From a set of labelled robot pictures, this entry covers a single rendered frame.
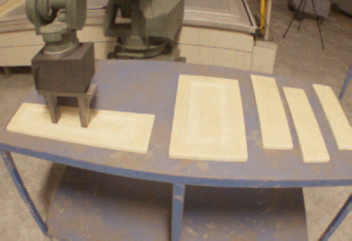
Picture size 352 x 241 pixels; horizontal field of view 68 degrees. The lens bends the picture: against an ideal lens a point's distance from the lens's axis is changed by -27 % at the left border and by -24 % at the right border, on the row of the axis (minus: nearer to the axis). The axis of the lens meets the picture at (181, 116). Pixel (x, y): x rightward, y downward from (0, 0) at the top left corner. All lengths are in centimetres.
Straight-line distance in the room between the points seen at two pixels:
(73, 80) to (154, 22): 128
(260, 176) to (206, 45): 208
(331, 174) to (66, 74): 102
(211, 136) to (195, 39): 191
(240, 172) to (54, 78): 70
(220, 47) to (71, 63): 216
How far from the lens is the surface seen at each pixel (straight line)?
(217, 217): 187
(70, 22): 99
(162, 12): 224
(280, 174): 112
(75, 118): 128
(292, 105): 143
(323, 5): 668
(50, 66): 107
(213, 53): 306
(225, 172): 108
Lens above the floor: 182
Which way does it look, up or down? 38 degrees down
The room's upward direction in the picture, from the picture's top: 3 degrees clockwise
